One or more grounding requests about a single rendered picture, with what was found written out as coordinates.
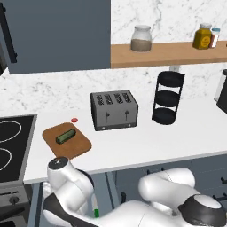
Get brown wooden cutting board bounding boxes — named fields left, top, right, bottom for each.
left=42, top=121, right=93, bottom=160

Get green cucumber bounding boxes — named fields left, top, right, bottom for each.
left=55, top=129, right=77, bottom=145

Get grey four-slot toaster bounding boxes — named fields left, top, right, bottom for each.
left=90, top=90, right=139, bottom=132

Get black three-tier stand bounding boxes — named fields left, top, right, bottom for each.
left=151, top=70, right=186, bottom=126

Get blue-grey base cupboards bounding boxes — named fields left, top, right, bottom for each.
left=88, top=153, right=227, bottom=215

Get glass jar with white lid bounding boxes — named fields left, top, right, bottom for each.
left=130, top=25, right=153, bottom=53

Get black hob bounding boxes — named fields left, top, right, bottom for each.
left=0, top=113, right=39, bottom=184

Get black and white appliance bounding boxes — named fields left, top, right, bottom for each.
left=213, top=68, right=227, bottom=115

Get yellow jar with grey lid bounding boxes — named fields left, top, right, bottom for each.
left=192, top=23, right=214, bottom=51

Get small red and white shaker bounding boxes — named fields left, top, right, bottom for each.
left=209, top=27, right=222, bottom=49

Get black oven knob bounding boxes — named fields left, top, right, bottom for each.
left=9, top=196, right=20, bottom=206

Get grey oven front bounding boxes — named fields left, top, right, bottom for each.
left=0, top=183, right=34, bottom=227

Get wooden wall shelf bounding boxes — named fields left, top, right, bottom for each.
left=110, top=41, right=227, bottom=70

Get dark blue wall cupboard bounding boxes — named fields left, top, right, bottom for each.
left=0, top=0, right=113, bottom=75

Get black cupboard handle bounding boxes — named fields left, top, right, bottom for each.
left=0, top=2, right=18, bottom=64

